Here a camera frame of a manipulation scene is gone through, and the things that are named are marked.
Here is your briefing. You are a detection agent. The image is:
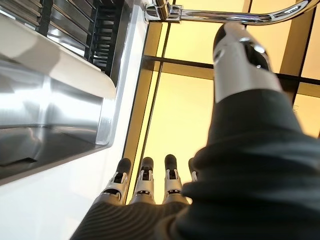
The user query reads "dark right robot hand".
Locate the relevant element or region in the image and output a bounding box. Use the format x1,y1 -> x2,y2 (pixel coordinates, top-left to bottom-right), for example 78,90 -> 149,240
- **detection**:
69,22 -> 320,240

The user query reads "chrome kitchen faucet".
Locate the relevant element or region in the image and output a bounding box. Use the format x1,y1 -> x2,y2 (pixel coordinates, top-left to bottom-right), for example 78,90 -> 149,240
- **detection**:
143,0 -> 315,26

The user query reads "stainless steel sink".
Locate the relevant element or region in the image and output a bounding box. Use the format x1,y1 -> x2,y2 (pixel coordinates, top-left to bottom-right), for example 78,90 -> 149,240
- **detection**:
0,0 -> 132,187

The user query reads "black steel sink dish rack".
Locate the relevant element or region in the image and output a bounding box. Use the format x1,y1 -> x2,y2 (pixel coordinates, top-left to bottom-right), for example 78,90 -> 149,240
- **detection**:
0,0 -> 126,75

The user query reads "yellow window with dark frame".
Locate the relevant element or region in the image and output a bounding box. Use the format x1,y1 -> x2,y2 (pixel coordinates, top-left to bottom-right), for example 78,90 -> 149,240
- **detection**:
124,0 -> 320,204

